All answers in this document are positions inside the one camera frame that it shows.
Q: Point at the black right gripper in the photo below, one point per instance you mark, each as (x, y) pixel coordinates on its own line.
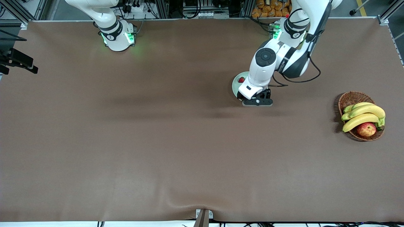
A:
(18, 59)

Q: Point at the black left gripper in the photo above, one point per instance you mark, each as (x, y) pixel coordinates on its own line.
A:
(267, 93)

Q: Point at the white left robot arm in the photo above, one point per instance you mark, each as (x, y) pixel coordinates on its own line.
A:
(263, 72)

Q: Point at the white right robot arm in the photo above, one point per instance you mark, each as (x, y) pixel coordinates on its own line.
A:
(116, 37)

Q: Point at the light green round plate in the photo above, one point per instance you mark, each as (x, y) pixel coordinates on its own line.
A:
(236, 87)

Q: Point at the pile of orange items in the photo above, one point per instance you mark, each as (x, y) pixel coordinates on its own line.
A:
(268, 9)

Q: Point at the brown wicker basket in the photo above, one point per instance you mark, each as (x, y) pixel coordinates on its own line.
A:
(350, 100)

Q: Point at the yellow banana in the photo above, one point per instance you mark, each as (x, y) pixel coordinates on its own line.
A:
(359, 119)
(369, 109)
(361, 104)

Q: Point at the white terminal block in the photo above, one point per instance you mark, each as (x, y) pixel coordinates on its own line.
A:
(205, 14)

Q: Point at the red yellow apple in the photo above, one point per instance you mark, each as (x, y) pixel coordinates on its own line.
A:
(366, 130)

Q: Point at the brown table cover mat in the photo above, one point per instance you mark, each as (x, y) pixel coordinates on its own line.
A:
(189, 173)

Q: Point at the white power strip with plugs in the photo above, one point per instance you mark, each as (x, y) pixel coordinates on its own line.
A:
(139, 8)

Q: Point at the aluminium frame rail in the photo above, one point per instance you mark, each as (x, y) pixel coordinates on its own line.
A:
(40, 9)
(383, 19)

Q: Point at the aluminium frame post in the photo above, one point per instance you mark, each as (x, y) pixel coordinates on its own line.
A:
(161, 8)
(246, 8)

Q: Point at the metal bracket with post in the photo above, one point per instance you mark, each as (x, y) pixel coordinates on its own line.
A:
(203, 219)

